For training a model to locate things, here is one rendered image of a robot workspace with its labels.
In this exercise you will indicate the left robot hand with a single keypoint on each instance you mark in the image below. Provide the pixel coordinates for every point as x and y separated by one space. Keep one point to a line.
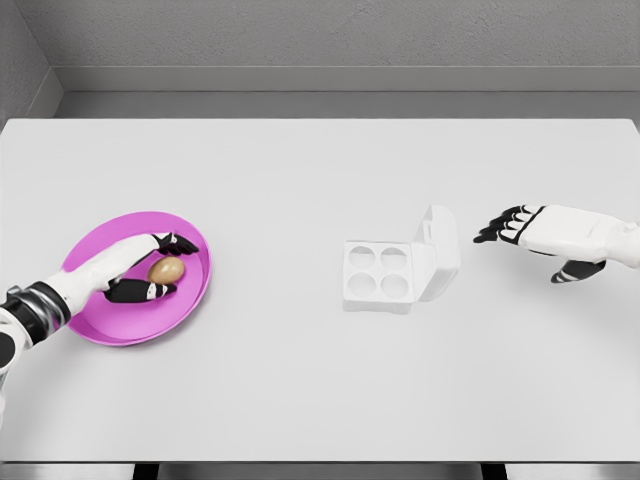
117 257

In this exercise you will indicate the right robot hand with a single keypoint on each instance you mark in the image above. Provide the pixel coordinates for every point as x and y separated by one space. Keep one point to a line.
555 230

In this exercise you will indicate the brown egg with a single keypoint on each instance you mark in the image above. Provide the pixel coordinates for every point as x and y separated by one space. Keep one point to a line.
166 270

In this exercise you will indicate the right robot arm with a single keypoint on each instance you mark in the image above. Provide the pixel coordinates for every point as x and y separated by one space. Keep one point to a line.
631 242

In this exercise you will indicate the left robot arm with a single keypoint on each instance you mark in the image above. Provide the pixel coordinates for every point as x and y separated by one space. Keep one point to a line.
42 305

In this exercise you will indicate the white egg box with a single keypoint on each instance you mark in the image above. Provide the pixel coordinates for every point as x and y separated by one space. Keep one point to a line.
400 262

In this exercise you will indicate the pink round plate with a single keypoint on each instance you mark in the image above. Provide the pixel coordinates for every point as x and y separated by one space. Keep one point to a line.
175 235

